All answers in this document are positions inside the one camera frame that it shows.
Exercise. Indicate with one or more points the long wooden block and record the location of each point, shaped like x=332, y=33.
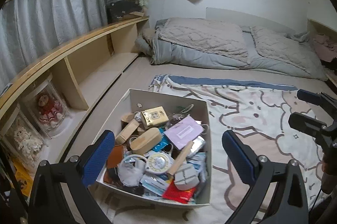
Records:
x=180, y=159

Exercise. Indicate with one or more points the grey ribbed block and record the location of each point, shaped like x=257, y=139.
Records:
x=186, y=177

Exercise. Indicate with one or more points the grey quilted duvet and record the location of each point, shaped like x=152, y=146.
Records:
x=215, y=44

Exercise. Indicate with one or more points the black bag on shelf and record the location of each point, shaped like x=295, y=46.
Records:
x=117, y=10

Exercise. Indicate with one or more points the purple paper envelope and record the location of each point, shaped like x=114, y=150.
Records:
x=183, y=132

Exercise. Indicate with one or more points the white doll in clear box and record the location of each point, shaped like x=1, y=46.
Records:
x=22, y=139

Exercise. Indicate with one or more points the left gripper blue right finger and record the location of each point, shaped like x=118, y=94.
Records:
x=242, y=157

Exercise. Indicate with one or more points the white cable tie loop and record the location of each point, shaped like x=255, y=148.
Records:
x=187, y=109

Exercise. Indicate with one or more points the red snack packet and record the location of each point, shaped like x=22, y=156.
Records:
x=174, y=194

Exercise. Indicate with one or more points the white headboard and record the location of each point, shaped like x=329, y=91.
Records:
x=244, y=19

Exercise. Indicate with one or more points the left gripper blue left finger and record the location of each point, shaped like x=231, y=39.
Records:
x=95, y=156

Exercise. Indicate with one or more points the grey curtain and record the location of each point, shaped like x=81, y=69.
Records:
x=32, y=28

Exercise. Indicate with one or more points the wooden bedside shelf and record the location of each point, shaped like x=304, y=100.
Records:
x=83, y=69

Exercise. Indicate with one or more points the person's right hand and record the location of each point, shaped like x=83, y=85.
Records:
x=329, y=174

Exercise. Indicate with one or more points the pink clothes pile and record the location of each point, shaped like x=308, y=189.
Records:
x=325, y=47

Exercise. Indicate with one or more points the cartoon bear blanket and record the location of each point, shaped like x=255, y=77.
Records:
x=259, y=117

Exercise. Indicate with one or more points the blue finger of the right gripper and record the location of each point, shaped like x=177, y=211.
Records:
x=309, y=97
x=305, y=124

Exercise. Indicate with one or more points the yellow tissue pack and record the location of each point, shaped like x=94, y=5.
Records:
x=153, y=117

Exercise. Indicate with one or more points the white shoe box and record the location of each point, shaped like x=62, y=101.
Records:
x=124, y=172

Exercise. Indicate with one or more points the oval wooden block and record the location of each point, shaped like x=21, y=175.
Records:
x=146, y=141
x=126, y=132

